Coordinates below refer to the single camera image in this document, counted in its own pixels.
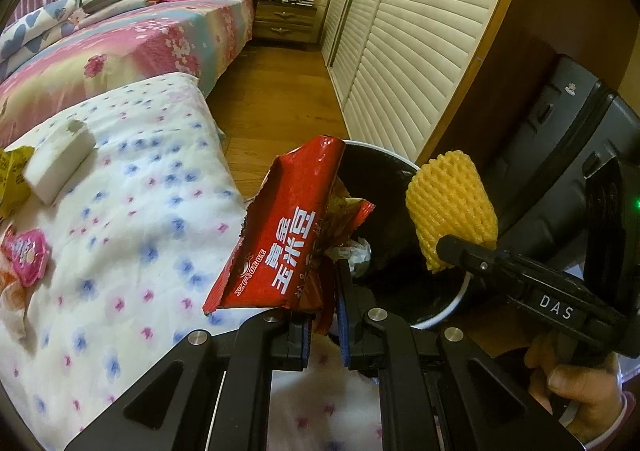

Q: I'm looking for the white floral quilt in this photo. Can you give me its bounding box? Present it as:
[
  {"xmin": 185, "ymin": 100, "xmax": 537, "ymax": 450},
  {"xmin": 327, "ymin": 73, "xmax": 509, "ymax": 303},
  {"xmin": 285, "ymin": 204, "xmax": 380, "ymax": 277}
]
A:
[{"xmin": 0, "ymin": 72, "xmax": 391, "ymax": 451}]

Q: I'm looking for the wooden nightstand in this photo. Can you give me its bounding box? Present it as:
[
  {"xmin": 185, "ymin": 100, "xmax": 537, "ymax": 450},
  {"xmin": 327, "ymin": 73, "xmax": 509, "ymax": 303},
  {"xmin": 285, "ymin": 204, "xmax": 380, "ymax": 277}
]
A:
[{"xmin": 251, "ymin": 0, "xmax": 319, "ymax": 44}]

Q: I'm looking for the black bin with white rim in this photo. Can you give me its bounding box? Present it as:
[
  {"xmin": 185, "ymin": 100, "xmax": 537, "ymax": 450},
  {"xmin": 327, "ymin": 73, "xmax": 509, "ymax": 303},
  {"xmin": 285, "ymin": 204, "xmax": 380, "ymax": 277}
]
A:
[{"xmin": 327, "ymin": 140, "xmax": 473, "ymax": 332}]

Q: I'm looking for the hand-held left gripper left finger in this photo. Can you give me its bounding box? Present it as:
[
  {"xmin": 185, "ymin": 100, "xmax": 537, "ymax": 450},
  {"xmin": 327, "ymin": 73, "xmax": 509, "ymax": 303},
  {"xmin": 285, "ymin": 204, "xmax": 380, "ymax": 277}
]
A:
[{"xmin": 65, "ymin": 311, "xmax": 315, "ymax": 451}]

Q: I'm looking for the red snack bag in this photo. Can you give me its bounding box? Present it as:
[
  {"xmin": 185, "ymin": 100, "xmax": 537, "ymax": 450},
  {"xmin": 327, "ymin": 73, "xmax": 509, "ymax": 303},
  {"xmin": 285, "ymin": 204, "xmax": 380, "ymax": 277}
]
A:
[{"xmin": 202, "ymin": 135, "xmax": 376, "ymax": 337}]

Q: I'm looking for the white foam block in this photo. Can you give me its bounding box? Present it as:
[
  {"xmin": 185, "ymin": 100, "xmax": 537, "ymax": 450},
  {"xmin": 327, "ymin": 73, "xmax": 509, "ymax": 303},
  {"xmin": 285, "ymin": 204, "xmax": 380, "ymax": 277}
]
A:
[{"xmin": 24, "ymin": 118, "xmax": 97, "ymax": 204}]

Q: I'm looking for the yellow foam fruit net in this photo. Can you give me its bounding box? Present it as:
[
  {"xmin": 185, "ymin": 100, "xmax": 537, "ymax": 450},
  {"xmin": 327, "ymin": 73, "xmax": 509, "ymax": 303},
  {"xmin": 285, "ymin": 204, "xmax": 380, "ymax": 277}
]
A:
[{"xmin": 406, "ymin": 148, "xmax": 499, "ymax": 274}]

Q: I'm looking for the orange white wrapper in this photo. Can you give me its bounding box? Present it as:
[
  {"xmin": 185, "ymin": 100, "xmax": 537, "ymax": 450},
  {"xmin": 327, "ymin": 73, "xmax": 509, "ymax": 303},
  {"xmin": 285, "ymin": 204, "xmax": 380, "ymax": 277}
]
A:
[{"xmin": 0, "ymin": 271, "xmax": 28, "ymax": 342}]

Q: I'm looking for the black suitcase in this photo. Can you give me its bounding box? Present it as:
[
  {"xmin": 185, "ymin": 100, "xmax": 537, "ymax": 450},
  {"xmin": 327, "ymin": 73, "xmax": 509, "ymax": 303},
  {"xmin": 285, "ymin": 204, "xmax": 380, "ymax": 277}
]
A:
[{"xmin": 487, "ymin": 54, "xmax": 640, "ymax": 282}]

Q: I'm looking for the yellow snack packet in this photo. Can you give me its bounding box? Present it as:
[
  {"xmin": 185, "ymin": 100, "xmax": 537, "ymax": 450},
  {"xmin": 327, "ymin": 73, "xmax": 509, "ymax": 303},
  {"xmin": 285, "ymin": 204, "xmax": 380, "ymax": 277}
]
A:
[{"xmin": 0, "ymin": 146, "xmax": 35, "ymax": 219}]

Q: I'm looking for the cream slatted wardrobe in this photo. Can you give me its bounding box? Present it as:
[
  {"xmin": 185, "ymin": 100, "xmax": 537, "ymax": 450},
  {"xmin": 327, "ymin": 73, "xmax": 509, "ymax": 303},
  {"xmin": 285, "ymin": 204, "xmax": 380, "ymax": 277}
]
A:
[{"xmin": 320, "ymin": 0, "xmax": 640, "ymax": 182}]

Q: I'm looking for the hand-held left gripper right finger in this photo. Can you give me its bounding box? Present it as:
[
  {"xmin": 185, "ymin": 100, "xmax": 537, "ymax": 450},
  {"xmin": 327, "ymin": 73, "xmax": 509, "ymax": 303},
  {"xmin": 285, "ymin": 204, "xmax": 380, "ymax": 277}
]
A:
[{"xmin": 335, "ymin": 258, "xmax": 583, "ymax": 451}]

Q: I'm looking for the pink snack packet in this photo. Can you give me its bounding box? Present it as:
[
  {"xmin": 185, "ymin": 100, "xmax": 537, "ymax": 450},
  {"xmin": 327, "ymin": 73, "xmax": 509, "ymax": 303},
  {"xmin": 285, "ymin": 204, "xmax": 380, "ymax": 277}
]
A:
[{"xmin": 1, "ymin": 228, "xmax": 49, "ymax": 287}]

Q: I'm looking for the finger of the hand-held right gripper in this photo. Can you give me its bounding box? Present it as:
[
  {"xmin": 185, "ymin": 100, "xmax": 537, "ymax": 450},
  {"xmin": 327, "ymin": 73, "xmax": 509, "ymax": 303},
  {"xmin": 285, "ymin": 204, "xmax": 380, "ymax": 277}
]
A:
[{"xmin": 436, "ymin": 234, "xmax": 512, "ymax": 283}]

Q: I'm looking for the pink floral bed sheet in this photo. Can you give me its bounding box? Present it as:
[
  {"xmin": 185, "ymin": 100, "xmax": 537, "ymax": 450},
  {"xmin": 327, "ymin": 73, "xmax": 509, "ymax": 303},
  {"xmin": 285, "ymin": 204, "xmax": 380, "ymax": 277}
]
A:
[{"xmin": 0, "ymin": 0, "xmax": 256, "ymax": 147}]

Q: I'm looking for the heart print folded blanket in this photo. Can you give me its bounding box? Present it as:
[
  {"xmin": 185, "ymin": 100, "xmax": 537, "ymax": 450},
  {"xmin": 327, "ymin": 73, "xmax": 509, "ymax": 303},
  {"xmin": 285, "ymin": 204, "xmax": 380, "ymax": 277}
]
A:
[{"xmin": 0, "ymin": 0, "xmax": 78, "ymax": 64}]

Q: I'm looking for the person's right hand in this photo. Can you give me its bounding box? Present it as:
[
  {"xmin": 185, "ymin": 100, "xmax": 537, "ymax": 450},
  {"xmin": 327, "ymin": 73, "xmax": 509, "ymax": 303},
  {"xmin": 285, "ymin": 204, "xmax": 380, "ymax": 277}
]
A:
[{"xmin": 524, "ymin": 332, "xmax": 626, "ymax": 443}]

